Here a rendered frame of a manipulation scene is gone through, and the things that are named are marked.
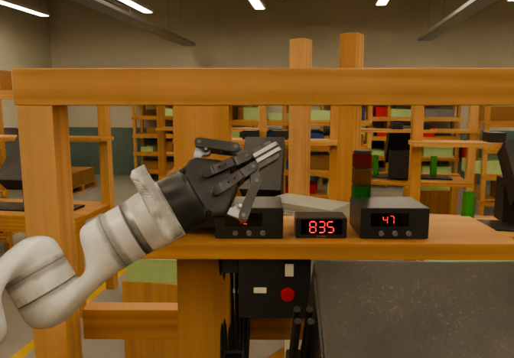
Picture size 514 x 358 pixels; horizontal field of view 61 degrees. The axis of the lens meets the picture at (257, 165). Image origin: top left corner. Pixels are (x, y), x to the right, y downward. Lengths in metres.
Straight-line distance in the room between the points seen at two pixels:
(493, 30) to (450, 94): 10.34
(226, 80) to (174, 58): 10.40
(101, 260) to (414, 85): 0.85
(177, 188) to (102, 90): 0.65
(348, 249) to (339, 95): 0.37
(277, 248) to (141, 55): 10.92
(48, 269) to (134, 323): 0.84
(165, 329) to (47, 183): 0.52
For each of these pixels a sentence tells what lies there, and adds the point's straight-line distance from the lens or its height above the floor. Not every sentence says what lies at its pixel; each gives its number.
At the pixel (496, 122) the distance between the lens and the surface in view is 8.17.
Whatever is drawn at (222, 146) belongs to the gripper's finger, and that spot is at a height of 1.80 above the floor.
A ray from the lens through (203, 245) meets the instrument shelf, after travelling 1.02.
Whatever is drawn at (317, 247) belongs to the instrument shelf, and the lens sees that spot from 1.03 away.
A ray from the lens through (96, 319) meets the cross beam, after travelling 1.40.
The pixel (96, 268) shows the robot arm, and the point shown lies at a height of 1.67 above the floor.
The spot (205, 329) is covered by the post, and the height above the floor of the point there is 1.27.
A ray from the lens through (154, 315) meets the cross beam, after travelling 1.35.
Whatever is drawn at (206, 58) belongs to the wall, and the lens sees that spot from 11.24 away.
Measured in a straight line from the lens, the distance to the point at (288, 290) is 1.07.
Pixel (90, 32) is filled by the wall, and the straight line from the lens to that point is 12.46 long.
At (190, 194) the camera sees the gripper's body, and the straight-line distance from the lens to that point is 0.53.
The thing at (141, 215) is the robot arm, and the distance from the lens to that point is 0.53.
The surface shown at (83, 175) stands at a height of 0.33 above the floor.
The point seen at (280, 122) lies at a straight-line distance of 7.69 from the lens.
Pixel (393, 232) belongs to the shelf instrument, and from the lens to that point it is 1.08.
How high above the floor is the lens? 1.85
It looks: 8 degrees down
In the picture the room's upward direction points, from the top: straight up
